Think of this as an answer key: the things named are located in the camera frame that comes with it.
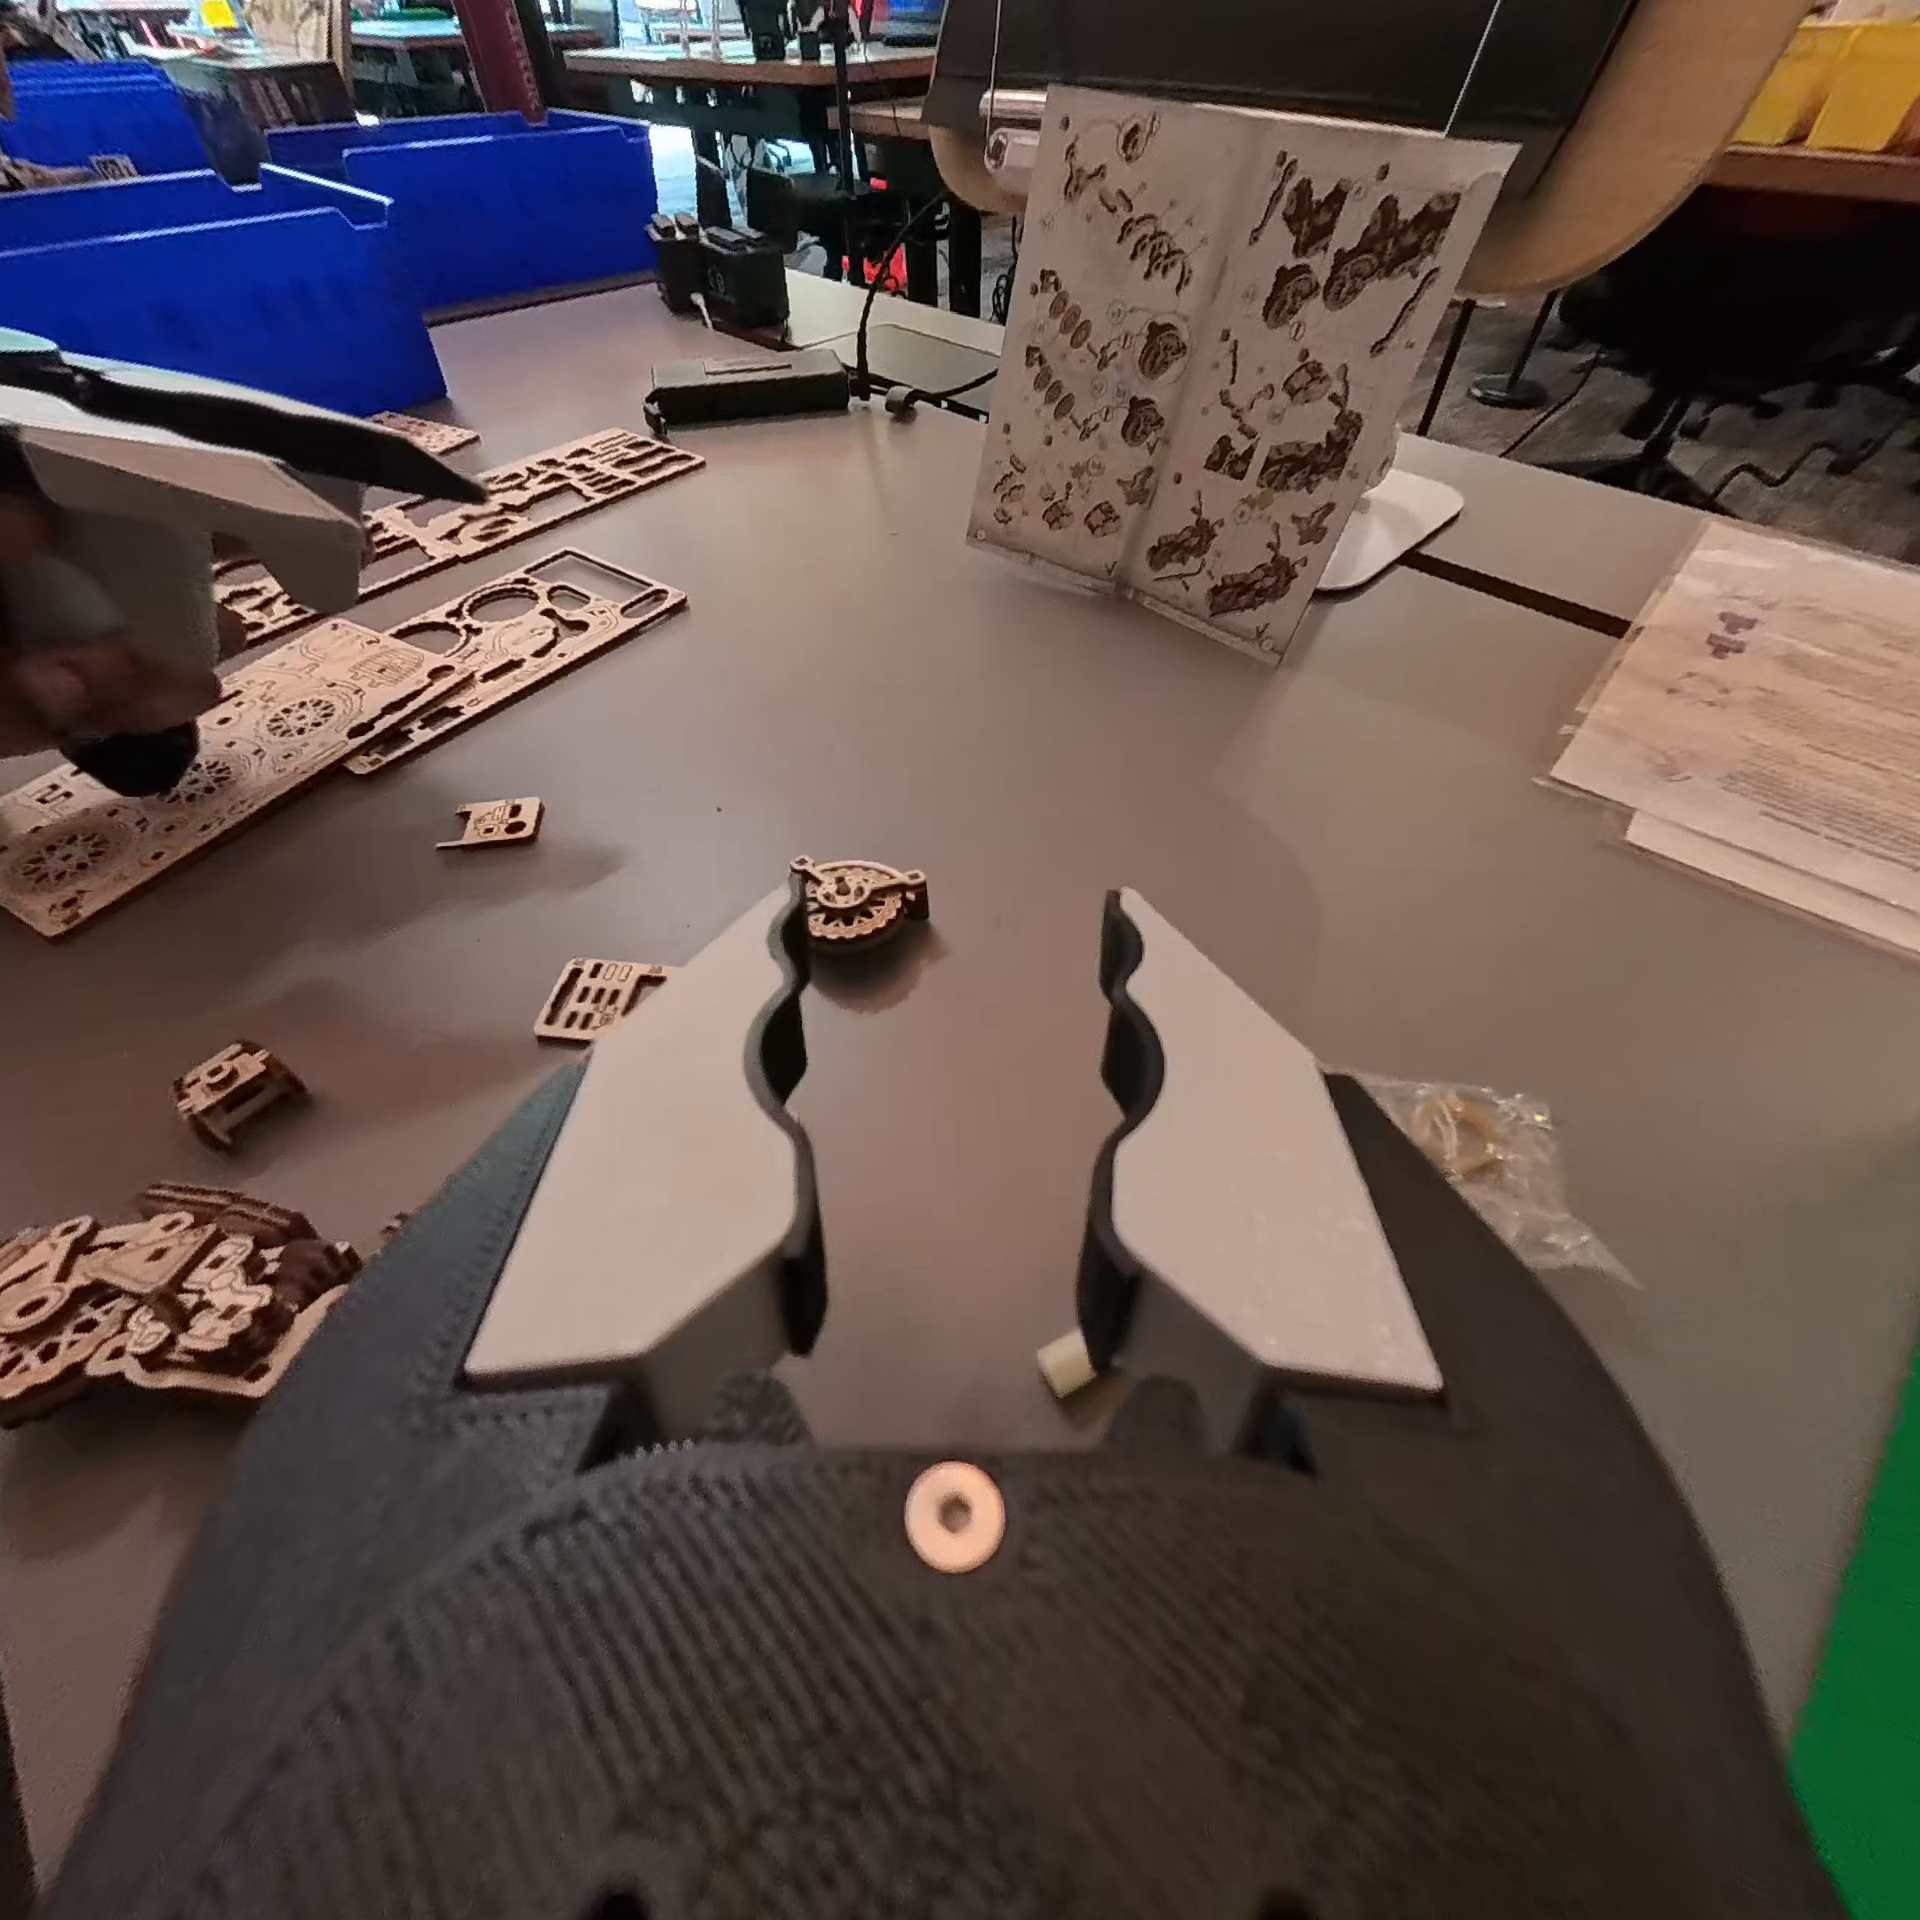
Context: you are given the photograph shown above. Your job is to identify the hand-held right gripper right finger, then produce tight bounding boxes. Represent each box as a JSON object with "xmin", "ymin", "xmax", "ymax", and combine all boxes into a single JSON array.
[{"xmin": 1071, "ymin": 886, "xmax": 1445, "ymax": 1461}]

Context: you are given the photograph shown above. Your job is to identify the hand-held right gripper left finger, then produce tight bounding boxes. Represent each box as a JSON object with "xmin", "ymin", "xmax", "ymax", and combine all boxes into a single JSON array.
[{"xmin": 462, "ymin": 883, "xmax": 829, "ymax": 1449}]

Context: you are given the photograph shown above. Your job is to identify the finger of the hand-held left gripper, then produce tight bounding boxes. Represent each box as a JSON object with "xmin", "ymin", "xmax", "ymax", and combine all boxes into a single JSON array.
[{"xmin": 0, "ymin": 353, "xmax": 492, "ymax": 619}]

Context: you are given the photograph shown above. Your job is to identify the grey desk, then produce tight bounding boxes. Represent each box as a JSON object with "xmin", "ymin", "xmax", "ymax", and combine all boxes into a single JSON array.
[{"xmin": 0, "ymin": 262, "xmax": 1920, "ymax": 1787}]

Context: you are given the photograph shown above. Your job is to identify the person's left hand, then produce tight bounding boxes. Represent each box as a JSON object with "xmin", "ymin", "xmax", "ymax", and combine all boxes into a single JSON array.
[{"xmin": 0, "ymin": 502, "xmax": 144, "ymax": 751}]

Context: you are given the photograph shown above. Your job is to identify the large blue plastic bin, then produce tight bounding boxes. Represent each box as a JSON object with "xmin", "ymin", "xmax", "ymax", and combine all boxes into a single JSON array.
[{"xmin": 0, "ymin": 164, "xmax": 452, "ymax": 422}]

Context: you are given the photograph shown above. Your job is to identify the slotted rectangular wooden piece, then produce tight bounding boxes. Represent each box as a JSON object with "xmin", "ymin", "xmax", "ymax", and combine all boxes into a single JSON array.
[{"xmin": 535, "ymin": 956, "xmax": 672, "ymax": 1047}]

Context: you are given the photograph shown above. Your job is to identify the engraved wooden puzzle sheet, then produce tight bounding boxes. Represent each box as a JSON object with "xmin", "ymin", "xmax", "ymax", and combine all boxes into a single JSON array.
[{"xmin": 0, "ymin": 617, "xmax": 482, "ymax": 939}]

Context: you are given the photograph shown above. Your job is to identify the clear plastic bag of parts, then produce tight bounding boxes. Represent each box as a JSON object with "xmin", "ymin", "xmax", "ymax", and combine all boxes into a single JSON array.
[{"xmin": 1358, "ymin": 1073, "xmax": 1642, "ymax": 1290}]

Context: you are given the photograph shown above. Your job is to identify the wooden gear assembly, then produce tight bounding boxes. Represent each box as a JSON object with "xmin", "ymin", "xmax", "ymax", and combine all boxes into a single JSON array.
[{"xmin": 790, "ymin": 854, "xmax": 932, "ymax": 950}]

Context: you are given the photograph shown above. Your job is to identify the dark printed box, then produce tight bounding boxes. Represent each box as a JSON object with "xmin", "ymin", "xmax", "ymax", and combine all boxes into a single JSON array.
[{"xmin": 158, "ymin": 52, "xmax": 354, "ymax": 183}]

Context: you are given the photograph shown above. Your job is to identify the small wooden block assembly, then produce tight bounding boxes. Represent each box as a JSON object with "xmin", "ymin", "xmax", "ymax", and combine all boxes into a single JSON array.
[{"xmin": 172, "ymin": 1039, "xmax": 312, "ymax": 1151}]

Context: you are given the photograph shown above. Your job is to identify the wooden sheet with round holes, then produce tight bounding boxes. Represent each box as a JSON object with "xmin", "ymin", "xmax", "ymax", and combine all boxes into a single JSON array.
[{"xmin": 210, "ymin": 551, "xmax": 690, "ymax": 778}]

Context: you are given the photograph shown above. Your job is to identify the large wooden model assembly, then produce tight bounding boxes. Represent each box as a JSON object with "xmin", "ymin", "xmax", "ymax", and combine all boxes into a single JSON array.
[{"xmin": 0, "ymin": 1180, "xmax": 365, "ymax": 1426}]

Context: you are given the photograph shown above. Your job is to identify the black power adapter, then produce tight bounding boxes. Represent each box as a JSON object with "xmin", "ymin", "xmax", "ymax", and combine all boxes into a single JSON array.
[{"xmin": 647, "ymin": 349, "xmax": 858, "ymax": 436}]

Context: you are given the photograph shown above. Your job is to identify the black charger box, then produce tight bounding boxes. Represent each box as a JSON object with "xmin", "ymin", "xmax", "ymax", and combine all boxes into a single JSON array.
[{"xmin": 647, "ymin": 210, "xmax": 794, "ymax": 329}]

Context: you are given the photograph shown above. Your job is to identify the wooden background table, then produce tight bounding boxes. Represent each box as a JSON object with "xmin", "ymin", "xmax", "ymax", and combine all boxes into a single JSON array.
[{"xmin": 566, "ymin": 36, "xmax": 939, "ymax": 108}]

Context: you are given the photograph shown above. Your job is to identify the printed papers in clear sleeve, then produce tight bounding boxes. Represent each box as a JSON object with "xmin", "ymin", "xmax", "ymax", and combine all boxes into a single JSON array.
[{"xmin": 1546, "ymin": 516, "xmax": 1920, "ymax": 963}]

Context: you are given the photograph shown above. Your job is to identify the green panel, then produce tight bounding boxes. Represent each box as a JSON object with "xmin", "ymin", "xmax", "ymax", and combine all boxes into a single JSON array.
[{"xmin": 1784, "ymin": 1350, "xmax": 1920, "ymax": 1920}]

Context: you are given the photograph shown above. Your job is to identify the instruction sheet in clear stand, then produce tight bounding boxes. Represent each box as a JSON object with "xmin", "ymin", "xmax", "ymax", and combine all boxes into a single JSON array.
[{"xmin": 966, "ymin": 85, "xmax": 1519, "ymax": 655}]

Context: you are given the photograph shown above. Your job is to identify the black office chair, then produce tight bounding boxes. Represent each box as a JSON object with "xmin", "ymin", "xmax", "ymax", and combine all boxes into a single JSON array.
[{"xmin": 1559, "ymin": 150, "xmax": 1920, "ymax": 497}]

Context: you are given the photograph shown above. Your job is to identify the tan curved panel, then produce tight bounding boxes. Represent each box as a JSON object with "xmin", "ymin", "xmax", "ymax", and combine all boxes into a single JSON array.
[{"xmin": 927, "ymin": 0, "xmax": 1824, "ymax": 298}]

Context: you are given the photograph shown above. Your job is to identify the yellow bins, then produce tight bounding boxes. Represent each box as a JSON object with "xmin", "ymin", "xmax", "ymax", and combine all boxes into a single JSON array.
[{"xmin": 1739, "ymin": 23, "xmax": 1920, "ymax": 154}]

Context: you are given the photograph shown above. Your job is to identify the emptied wooden frame sheet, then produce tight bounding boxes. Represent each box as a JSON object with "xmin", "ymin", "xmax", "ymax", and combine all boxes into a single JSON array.
[{"xmin": 210, "ymin": 428, "xmax": 706, "ymax": 601}]

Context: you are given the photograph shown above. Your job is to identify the black cable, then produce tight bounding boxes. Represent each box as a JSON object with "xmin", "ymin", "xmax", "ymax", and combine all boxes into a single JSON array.
[{"xmin": 847, "ymin": 195, "xmax": 999, "ymax": 422}]

